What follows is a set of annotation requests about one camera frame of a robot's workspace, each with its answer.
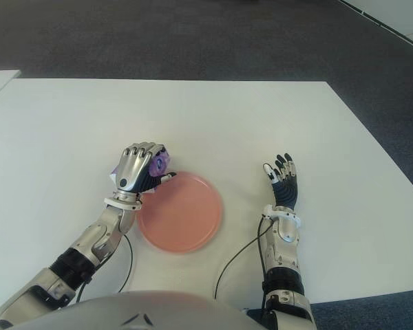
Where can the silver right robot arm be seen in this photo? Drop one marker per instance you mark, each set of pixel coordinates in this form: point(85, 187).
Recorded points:
point(285, 233)

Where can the grey robot torso shell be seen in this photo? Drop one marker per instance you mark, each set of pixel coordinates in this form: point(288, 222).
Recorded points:
point(151, 309)

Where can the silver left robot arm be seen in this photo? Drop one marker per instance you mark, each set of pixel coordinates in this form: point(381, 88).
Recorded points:
point(100, 233)

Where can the purple white tissue pack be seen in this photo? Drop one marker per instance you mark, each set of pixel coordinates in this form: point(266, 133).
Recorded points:
point(160, 163)

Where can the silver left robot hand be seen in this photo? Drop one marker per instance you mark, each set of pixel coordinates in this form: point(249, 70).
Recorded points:
point(134, 168)

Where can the pink round plate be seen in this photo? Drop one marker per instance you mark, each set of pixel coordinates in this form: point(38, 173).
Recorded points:
point(186, 216)

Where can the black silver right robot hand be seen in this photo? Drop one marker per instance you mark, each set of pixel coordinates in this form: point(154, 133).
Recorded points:
point(285, 190)

